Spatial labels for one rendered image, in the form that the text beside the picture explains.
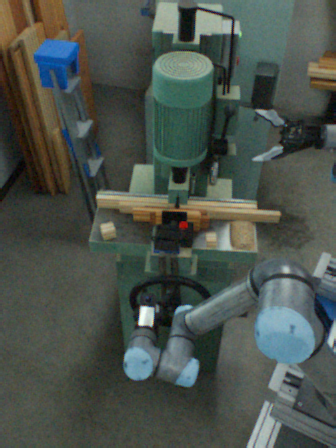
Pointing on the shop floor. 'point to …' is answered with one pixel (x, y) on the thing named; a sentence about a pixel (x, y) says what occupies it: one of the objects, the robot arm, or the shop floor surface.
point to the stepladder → (63, 76)
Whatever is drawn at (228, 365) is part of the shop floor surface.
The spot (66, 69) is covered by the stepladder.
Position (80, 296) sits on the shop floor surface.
